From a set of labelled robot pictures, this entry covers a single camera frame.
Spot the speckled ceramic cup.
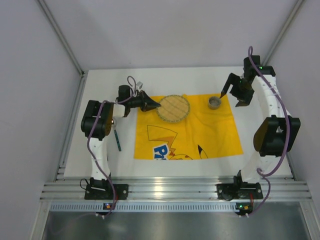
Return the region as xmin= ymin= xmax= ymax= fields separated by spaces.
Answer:
xmin=208 ymin=96 xmax=222 ymax=110

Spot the round woven yellow plate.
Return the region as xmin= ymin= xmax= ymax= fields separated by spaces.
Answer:
xmin=156 ymin=94 xmax=191 ymax=123

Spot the green handled spoon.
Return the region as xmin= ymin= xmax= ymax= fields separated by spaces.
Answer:
xmin=112 ymin=118 xmax=122 ymax=152

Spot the yellow printed cloth placemat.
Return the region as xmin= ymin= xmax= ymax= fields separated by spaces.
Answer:
xmin=134 ymin=94 xmax=244 ymax=160

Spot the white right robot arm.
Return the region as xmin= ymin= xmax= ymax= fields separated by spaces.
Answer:
xmin=217 ymin=66 xmax=301 ymax=201

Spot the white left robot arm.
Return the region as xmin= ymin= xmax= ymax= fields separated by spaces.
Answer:
xmin=80 ymin=85 xmax=161 ymax=201

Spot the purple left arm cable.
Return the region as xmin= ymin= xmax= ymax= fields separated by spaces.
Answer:
xmin=86 ymin=75 xmax=143 ymax=218

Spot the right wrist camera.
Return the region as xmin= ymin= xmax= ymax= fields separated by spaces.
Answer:
xmin=243 ymin=55 xmax=261 ymax=79

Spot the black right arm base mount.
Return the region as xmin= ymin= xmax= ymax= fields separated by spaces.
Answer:
xmin=216 ymin=183 xmax=263 ymax=201

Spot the aluminium frame corner post right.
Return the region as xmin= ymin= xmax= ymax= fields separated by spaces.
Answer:
xmin=262 ymin=0 xmax=306 ymax=66

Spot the aluminium frame corner post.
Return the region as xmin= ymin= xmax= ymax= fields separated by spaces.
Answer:
xmin=262 ymin=0 xmax=306 ymax=66
xmin=35 ymin=0 xmax=85 ymax=77

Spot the white slotted cable duct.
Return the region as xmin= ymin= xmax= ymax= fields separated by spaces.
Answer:
xmin=50 ymin=201 xmax=251 ymax=213

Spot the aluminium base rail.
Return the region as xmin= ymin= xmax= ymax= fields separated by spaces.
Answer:
xmin=40 ymin=177 xmax=312 ymax=202

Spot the aluminium frame corner post left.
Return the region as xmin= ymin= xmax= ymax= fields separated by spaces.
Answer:
xmin=35 ymin=0 xmax=85 ymax=77

